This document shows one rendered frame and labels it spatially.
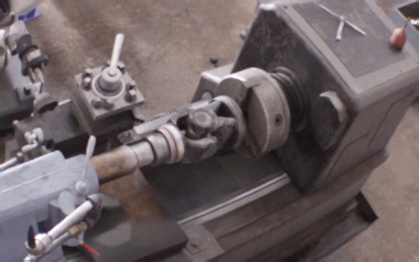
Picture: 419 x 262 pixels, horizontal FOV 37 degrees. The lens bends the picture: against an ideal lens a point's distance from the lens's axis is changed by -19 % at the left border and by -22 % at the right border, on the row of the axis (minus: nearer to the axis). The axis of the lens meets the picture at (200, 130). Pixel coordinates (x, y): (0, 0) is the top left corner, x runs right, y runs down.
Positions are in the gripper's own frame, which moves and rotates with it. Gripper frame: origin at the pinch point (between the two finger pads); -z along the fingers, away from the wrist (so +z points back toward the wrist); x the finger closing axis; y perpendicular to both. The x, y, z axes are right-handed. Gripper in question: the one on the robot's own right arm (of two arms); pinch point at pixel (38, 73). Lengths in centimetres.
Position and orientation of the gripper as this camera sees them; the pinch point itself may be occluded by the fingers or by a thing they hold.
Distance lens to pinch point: 238.1
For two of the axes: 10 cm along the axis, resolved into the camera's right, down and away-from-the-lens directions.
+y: -2.5, 6.0, 7.6
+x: 8.0, -3.1, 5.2
